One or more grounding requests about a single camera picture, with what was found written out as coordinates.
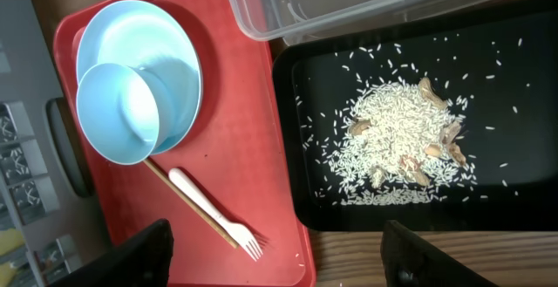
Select rice and food scraps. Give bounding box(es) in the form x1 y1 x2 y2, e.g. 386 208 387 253
294 37 531 208

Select black food waste tray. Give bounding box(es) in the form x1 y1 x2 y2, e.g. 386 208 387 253
272 0 557 231

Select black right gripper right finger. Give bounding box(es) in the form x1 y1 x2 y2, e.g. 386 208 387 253
380 220 496 287

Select yellow plastic cup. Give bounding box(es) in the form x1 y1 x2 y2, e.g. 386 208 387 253
1 228 25 287

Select light blue bowl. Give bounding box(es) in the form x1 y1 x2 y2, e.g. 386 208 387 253
76 63 175 165

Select wooden chopstick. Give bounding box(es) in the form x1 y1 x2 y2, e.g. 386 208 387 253
143 158 239 249

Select grey dishwasher rack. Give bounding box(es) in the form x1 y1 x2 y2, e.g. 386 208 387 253
1 0 111 286

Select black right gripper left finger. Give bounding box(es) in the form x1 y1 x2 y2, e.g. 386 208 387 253
52 219 174 287

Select white plastic fork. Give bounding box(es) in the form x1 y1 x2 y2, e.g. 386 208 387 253
168 168 263 261

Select red serving tray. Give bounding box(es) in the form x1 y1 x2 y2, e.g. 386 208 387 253
52 0 317 287

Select light blue plate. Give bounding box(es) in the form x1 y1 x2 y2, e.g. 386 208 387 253
76 0 203 156

